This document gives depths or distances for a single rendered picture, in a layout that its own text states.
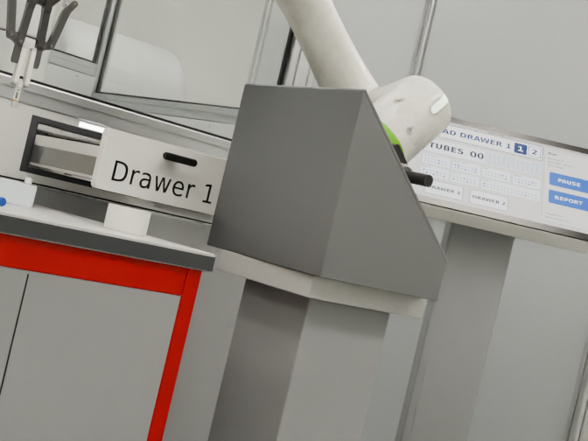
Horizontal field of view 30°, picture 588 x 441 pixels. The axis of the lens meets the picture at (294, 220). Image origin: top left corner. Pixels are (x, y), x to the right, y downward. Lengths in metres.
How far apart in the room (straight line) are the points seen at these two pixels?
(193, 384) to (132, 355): 0.86
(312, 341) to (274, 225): 0.22
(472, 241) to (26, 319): 1.40
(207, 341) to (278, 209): 0.66
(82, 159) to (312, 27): 0.53
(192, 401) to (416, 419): 0.56
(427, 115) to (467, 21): 1.85
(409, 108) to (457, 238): 0.70
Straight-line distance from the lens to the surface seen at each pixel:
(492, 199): 2.66
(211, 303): 2.53
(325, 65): 2.22
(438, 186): 2.64
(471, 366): 2.74
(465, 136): 2.78
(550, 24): 3.68
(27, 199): 1.94
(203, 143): 2.45
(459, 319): 2.73
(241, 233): 2.04
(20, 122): 2.21
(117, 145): 1.99
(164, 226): 2.42
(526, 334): 3.46
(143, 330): 1.71
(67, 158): 2.11
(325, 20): 2.21
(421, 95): 2.10
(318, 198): 1.87
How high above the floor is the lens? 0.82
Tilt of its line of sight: 1 degrees up
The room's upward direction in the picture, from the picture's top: 13 degrees clockwise
